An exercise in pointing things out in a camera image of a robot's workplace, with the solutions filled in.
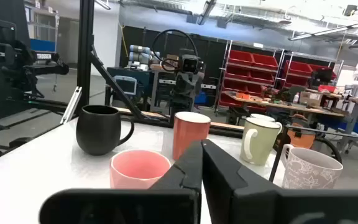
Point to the cluttered wooden workbench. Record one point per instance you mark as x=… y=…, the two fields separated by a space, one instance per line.
x=291 y=107

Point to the dark blue equipment cabinet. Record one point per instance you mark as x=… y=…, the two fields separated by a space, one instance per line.
x=143 y=79

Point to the pink ceramic mug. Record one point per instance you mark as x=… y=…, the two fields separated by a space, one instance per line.
x=135 y=171

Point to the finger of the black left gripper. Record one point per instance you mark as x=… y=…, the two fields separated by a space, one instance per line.
x=179 y=102
x=188 y=102

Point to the grey blue collaborative robot arm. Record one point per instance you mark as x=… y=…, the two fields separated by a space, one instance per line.
x=140 y=49

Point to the orange shop vacuum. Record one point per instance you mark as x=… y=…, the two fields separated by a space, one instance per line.
x=303 y=140

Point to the black computer monitor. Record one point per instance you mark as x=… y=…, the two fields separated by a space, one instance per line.
x=322 y=76

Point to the salmon red mug white interior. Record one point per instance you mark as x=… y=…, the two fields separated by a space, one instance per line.
x=188 y=137

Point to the grey floral patterned mug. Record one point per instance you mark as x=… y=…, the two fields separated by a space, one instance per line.
x=309 y=171

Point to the brown cardboard box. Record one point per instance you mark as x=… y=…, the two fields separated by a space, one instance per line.
x=311 y=99

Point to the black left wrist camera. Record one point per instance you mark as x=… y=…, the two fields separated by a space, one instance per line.
x=190 y=63

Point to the matte black round mug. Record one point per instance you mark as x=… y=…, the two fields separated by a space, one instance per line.
x=98 y=133

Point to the metal rack with red bins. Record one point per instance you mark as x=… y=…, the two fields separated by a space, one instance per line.
x=297 y=68
x=244 y=59

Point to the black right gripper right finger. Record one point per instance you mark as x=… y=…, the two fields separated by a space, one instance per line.
x=244 y=202

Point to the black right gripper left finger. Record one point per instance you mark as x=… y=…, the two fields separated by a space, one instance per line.
x=172 y=205

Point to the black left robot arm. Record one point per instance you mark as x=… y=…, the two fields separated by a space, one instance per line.
x=182 y=119

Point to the teach pendant with screen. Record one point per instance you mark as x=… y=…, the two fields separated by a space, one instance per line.
x=125 y=84

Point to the blue wall board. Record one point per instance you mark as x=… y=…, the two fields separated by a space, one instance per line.
x=42 y=45

